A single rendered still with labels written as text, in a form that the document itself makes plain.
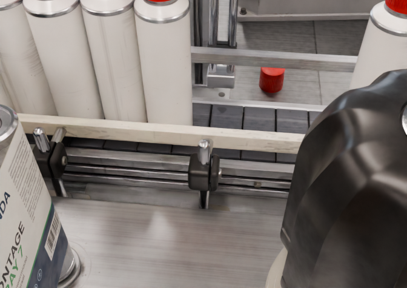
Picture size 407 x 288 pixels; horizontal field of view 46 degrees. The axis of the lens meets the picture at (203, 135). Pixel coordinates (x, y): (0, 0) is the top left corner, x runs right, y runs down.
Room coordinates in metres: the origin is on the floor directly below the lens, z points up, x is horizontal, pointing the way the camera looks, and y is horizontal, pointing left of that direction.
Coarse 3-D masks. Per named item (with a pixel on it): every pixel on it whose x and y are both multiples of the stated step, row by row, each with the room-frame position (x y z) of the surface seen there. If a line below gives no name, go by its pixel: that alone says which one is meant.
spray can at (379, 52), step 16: (400, 0) 0.35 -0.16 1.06; (384, 16) 0.35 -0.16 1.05; (400, 16) 0.35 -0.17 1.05; (368, 32) 0.36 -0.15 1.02; (384, 32) 0.35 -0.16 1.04; (400, 32) 0.34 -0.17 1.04; (368, 48) 0.35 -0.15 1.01; (384, 48) 0.34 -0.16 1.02; (400, 48) 0.34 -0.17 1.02; (368, 64) 0.35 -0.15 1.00; (384, 64) 0.34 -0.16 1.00; (400, 64) 0.34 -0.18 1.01; (352, 80) 0.36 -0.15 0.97; (368, 80) 0.35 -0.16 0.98
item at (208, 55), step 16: (192, 48) 0.42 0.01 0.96; (208, 48) 0.42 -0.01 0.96; (224, 64) 0.41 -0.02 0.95; (240, 64) 0.41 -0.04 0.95; (256, 64) 0.41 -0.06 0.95; (272, 64) 0.41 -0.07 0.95; (288, 64) 0.40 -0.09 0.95; (304, 64) 0.40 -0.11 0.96; (320, 64) 0.40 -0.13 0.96; (336, 64) 0.40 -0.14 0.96; (352, 64) 0.40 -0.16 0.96
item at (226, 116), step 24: (216, 120) 0.39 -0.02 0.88; (240, 120) 0.39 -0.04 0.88; (264, 120) 0.39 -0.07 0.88; (288, 120) 0.39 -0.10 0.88; (312, 120) 0.39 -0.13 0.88; (72, 144) 0.36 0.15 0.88; (96, 144) 0.36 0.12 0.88; (120, 144) 0.36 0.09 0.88; (144, 144) 0.36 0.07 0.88; (168, 144) 0.36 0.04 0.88
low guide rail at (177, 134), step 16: (32, 128) 0.36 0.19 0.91; (48, 128) 0.36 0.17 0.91; (80, 128) 0.35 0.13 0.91; (96, 128) 0.35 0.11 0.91; (112, 128) 0.35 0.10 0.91; (128, 128) 0.35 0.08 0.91; (144, 128) 0.35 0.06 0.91; (160, 128) 0.35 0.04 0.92; (176, 128) 0.35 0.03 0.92; (192, 128) 0.35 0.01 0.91; (208, 128) 0.35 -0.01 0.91; (176, 144) 0.34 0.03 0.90; (192, 144) 0.34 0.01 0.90; (224, 144) 0.34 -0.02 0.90; (240, 144) 0.33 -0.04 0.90; (256, 144) 0.33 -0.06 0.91; (272, 144) 0.33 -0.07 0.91; (288, 144) 0.33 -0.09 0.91
